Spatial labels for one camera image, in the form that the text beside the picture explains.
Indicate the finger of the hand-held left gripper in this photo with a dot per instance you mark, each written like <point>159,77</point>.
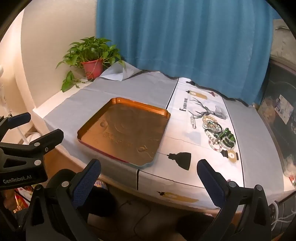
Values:
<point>19,119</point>
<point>50,139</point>

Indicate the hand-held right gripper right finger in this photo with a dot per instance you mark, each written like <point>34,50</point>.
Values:
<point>212,185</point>

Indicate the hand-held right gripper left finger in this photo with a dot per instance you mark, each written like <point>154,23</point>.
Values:
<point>86,183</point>

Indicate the dark green bangle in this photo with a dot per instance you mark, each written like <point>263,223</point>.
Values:
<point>227,138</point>

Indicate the gold metal tray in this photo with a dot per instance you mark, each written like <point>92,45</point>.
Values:
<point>124,132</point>

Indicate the dark printed board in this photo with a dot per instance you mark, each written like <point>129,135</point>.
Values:
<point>275,143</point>

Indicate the red plant pot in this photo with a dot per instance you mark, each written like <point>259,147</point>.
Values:
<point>93,68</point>

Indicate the green leafy plant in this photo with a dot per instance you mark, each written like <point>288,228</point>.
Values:
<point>92,47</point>

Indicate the white sticker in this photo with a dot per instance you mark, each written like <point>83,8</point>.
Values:
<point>284,109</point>

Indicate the grey printed tablecloth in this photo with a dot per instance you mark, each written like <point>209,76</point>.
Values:
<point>148,92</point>

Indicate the blue curtain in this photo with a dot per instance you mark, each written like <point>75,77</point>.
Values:
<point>185,39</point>

